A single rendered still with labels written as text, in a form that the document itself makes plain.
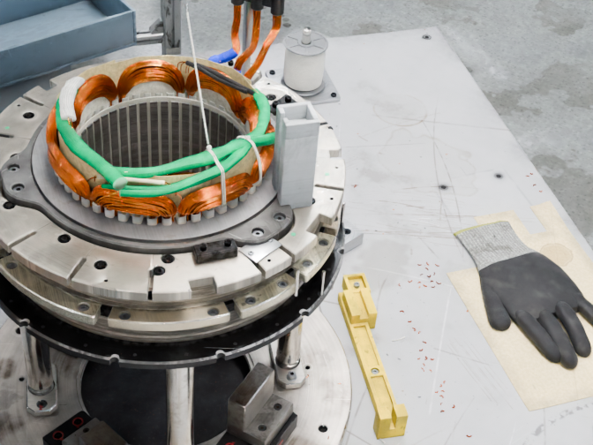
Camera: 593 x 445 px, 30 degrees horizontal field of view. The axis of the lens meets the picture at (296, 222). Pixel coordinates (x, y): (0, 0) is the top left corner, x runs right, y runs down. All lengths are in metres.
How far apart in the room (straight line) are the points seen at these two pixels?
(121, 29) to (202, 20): 1.99
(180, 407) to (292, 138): 0.27
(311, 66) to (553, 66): 1.72
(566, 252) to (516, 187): 0.13
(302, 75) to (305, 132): 0.69
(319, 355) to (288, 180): 0.34
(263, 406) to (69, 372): 0.22
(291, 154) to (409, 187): 0.58
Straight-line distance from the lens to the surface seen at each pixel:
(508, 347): 1.28
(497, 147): 1.55
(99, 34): 1.22
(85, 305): 0.90
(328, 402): 1.16
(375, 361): 1.22
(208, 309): 0.89
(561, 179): 2.80
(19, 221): 0.92
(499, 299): 1.31
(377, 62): 1.68
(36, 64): 1.20
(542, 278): 1.34
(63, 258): 0.88
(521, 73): 3.14
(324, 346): 1.21
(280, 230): 0.90
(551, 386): 1.25
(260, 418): 1.10
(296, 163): 0.89
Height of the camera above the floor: 1.71
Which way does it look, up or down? 42 degrees down
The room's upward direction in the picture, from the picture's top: 5 degrees clockwise
